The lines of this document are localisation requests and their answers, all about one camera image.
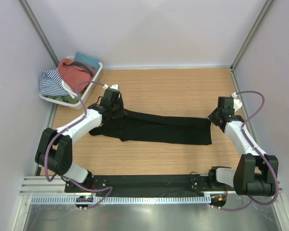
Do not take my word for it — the green camouflage garment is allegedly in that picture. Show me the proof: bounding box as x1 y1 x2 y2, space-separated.
39 93 79 106

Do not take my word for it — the black tank top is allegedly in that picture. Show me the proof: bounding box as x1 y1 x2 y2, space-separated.
89 110 212 145

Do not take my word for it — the aluminium frame post left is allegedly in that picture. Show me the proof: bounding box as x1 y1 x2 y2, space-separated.
18 0 56 58

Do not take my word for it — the teal blue garment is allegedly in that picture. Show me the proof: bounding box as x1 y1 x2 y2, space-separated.
74 52 100 72

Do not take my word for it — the red tank top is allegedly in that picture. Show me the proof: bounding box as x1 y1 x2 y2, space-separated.
58 58 96 93

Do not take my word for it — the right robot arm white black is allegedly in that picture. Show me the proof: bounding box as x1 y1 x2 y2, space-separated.
207 96 278 196

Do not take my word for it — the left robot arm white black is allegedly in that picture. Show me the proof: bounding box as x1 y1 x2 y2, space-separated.
35 84 125 193

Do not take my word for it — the blue white striped garment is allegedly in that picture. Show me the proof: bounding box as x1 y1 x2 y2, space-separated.
39 69 77 99

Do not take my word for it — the aluminium front rail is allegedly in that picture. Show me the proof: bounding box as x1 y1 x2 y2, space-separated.
20 176 66 195

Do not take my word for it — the white slotted cable duct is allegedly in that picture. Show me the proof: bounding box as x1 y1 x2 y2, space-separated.
31 194 211 205

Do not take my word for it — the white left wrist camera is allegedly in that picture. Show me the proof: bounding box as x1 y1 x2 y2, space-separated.
103 84 120 91

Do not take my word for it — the white plastic laundry basket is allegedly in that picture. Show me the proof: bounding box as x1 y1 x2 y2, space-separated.
39 55 104 110

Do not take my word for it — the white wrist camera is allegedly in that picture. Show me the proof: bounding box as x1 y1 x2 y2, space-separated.
103 84 120 91
231 92 243 112

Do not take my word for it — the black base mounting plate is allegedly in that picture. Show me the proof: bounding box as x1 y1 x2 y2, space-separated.
64 174 228 193

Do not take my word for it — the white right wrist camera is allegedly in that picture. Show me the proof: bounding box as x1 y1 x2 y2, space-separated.
231 92 243 112

